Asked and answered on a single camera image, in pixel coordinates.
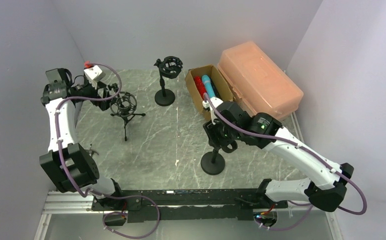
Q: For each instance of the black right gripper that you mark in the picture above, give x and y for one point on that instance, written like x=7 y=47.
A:
x=217 y=131

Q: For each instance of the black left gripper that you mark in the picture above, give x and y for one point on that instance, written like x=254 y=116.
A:
x=103 y=96

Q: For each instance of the brown cardboard box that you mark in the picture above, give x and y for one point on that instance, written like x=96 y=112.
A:
x=218 y=80

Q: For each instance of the blue microphone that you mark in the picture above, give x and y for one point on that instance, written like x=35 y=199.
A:
x=206 y=81

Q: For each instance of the red glitter microphone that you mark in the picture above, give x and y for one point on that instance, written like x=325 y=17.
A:
x=199 y=86

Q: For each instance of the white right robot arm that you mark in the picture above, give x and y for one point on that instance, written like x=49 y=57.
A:
x=325 y=184

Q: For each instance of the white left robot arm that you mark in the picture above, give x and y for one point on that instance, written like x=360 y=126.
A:
x=69 y=166

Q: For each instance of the black round-base clip stand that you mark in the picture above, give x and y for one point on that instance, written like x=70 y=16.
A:
x=213 y=163

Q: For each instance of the orange translucent plastic bin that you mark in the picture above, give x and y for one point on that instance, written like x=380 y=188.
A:
x=257 y=83

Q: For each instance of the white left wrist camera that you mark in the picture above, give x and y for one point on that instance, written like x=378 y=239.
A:
x=93 y=73

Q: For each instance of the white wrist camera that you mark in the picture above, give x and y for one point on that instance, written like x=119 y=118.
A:
x=211 y=103
x=93 y=73

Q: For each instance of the black tripod shock-mount stand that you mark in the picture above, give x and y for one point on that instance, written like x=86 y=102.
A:
x=125 y=106

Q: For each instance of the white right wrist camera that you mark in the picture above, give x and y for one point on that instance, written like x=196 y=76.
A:
x=211 y=103

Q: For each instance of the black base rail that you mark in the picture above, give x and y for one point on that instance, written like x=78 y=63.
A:
x=190 y=204

